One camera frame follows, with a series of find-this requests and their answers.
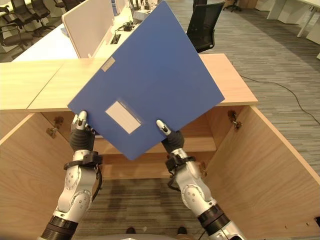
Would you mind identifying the wooden cabinet door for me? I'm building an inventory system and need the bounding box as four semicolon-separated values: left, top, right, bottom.
0;112;76;240
206;104;320;240

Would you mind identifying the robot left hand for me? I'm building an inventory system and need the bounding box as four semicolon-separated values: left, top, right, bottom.
69;110;96;152

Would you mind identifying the black device on desk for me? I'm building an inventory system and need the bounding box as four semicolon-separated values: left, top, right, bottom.
115;21;135;33

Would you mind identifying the black mesh office chair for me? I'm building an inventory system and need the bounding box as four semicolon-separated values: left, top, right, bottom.
186;1;226;54

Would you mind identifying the black floor cable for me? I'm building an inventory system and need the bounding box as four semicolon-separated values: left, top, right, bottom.
229;61;320;124

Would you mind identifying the beige desk divider panel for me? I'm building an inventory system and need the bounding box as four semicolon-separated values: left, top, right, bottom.
61;0;115;59

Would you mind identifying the adjoining light wood cabinet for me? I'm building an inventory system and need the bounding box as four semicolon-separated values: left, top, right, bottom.
0;59;66;141

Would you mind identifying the metal cabinet door hinge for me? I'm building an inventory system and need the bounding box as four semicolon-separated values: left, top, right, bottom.
227;109;244;130
45;116;65;139

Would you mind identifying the white desk with legs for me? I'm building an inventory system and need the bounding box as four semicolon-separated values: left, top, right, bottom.
265;0;320;46

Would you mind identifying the black swivel chair base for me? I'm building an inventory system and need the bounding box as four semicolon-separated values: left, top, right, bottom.
222;0;243;13

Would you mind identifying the light wood office cabinet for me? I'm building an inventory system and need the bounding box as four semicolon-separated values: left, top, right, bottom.
26;53;259;180

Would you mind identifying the black desk cable port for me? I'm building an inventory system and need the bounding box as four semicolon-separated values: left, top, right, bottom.
109;33;122;46

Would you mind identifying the blue file folder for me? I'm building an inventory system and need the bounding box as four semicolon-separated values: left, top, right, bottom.
67;0;226;161

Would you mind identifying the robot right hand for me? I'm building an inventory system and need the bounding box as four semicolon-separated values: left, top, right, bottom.
155;119;186;154

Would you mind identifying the white office desk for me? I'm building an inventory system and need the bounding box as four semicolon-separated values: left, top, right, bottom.
11;14;137;63

